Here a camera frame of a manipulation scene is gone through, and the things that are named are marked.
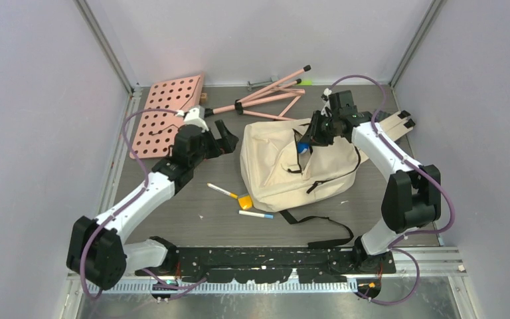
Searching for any blue pencil sharpener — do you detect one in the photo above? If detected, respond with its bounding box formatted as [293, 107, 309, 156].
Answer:
[296, 142, 310, 154]

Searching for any small wooden block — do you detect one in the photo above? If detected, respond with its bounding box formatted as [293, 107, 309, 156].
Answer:
[199, 92, 208, 104]

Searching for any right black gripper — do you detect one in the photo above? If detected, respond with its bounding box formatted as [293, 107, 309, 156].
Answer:
[300, 110, 339, 148]

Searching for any white marker yellow cap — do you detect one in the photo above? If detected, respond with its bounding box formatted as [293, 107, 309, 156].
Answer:
[207, 183, 238, 199]

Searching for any pink folding stand tripod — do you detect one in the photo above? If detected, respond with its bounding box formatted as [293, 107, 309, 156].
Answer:
[205, 64, 311, 120]

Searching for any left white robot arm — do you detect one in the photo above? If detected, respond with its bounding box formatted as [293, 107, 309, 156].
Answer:
[66, 120, 239, 290]

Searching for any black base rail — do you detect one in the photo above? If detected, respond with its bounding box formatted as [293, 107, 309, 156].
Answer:
[150, 239, 396, 284]

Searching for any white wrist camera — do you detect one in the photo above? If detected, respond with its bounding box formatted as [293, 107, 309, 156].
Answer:
[176, 106, 209, 132]
[321, 88, 332, 117]

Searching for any grey metal bolt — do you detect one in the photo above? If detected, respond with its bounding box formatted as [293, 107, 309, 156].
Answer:
[246, 76, 278, 92]

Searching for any white marker blue cap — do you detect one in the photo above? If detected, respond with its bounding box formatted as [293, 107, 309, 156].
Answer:
[238, 210, 274, 219]

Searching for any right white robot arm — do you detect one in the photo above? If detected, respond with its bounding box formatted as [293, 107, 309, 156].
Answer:
[301, 89, 441, 273]

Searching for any grey lego baseplate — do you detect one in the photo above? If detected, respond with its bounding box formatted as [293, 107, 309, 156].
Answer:
[374, 110, 392, 123]

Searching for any beige canvas backpack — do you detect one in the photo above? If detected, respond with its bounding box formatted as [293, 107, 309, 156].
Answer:
[240, 114, 409, 213]

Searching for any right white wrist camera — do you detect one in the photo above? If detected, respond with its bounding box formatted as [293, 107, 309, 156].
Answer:
[321, 88, 332, 117]

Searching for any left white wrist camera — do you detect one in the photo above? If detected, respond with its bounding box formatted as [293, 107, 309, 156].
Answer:
[176, 106, 209, 132]

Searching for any pink perforated music stand desk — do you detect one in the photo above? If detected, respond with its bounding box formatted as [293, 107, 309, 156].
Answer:
[132, 73, 205, 159]

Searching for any yellow pencil sharpener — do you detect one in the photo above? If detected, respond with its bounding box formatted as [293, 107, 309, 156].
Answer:
[237, 195, 253, 210]

